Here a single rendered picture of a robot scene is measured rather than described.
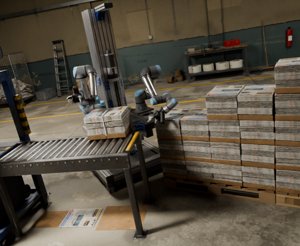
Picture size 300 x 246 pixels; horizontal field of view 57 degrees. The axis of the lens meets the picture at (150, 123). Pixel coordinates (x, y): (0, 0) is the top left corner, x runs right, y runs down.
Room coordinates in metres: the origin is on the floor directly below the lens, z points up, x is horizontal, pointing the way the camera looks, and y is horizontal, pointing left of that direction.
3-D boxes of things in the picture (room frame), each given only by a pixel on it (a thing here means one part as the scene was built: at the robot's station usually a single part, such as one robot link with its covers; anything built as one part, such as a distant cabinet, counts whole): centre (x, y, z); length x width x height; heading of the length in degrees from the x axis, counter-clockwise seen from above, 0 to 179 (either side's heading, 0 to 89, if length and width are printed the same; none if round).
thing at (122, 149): (2.34, 0.25, 0.77); 0.47 x 0.05 x 0.05; 168
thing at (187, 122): (2.65, -0.64, 0.42); 1.17 x 0.39 x 0.83; 58
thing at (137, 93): (3.30, 0.07, 0.98); 0.13 x 0.12 x 0.14; 106
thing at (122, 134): (2.60, 0.29, 0.83); 0.29 x 0.16 x 0.04; 168
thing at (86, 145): (2.42, 0.63, 0.77); 0.47 x 0.05 x 0.05; 168
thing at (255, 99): (2.42, -1.01, 0.95); 0.38 x 0.29 x 0.23; 147
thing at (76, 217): (2.47, 0.85, 0.00); 0.37 x 0.28 x 0.01; 78
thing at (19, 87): (9.54, 4.47, 0.85); 1.21 x 0.83 x 1.71; 78
